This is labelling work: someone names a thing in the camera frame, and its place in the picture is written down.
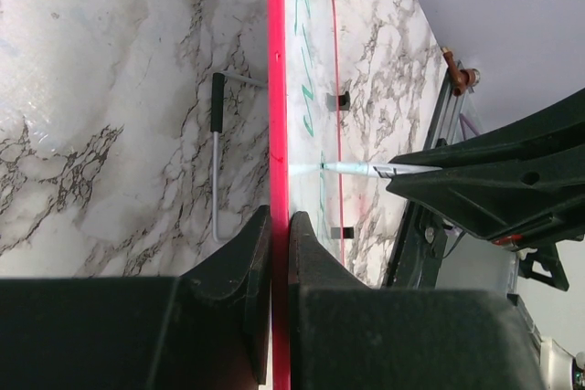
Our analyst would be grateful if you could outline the pink framed whiteboard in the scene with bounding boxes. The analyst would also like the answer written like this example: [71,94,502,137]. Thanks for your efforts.
[267,0,345,389]

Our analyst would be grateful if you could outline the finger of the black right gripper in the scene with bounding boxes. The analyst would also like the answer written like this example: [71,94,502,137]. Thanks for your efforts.
[390,90,584,168]
[387,145,584,244]

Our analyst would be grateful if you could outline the aluminium table edge rail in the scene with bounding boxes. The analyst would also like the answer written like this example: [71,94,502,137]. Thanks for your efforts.
[381,75,477,290]

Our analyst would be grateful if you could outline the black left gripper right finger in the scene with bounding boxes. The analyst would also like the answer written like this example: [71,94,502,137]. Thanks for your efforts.
[289,212,544,389]

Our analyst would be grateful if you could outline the brown cable connector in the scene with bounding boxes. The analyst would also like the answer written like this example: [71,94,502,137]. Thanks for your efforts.
[441,47,481,97]

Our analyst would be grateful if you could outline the black whiteboard clip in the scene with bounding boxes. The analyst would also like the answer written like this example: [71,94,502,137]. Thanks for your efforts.
[329,227,355,239]
[325,91,351,111]

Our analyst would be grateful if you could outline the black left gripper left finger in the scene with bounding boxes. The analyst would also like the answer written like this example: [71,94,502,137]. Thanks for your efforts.
[1,206,271,389]

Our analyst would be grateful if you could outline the white marker pen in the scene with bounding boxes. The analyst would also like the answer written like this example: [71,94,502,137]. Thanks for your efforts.
[321,162,441,179]

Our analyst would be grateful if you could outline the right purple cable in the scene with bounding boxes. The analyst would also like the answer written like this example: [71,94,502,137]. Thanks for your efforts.
[459,113,481,140]

